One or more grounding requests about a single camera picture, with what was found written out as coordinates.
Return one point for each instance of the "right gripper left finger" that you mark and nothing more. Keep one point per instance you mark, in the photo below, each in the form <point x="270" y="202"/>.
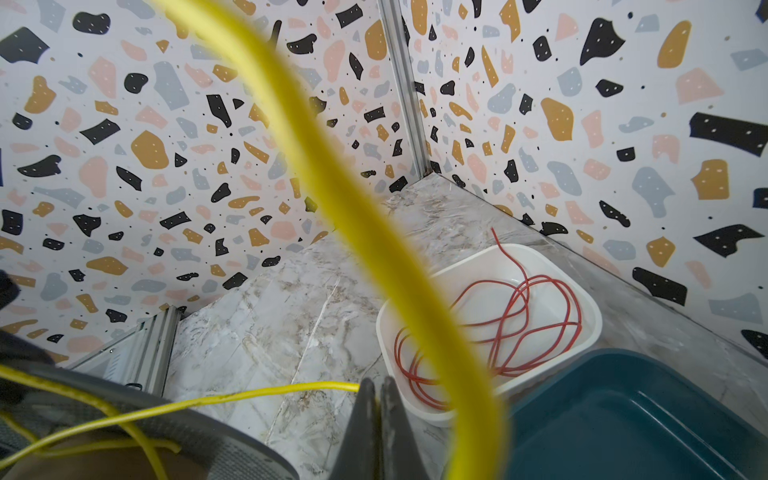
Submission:
<point x="359" y="454"/>

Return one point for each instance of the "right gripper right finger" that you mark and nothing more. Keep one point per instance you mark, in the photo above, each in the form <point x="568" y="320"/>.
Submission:
<point x="400" y="457"/>

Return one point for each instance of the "grey cable spool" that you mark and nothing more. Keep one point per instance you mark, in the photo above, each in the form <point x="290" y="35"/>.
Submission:
<point x="185" y="444"/>

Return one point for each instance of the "white plastic bin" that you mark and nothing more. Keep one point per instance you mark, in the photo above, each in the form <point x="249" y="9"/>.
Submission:
<point x="523" y="315"/>

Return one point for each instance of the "teal plastic bin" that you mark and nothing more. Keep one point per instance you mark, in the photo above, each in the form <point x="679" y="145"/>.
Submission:
<point x="616" y="414"/>

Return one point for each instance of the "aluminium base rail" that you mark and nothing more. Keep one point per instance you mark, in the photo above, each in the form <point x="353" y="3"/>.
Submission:
<point x="139" y="359"/>

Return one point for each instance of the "left aluminium corner post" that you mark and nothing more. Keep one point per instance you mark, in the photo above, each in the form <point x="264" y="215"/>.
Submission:
<point x="395" y="32"/>

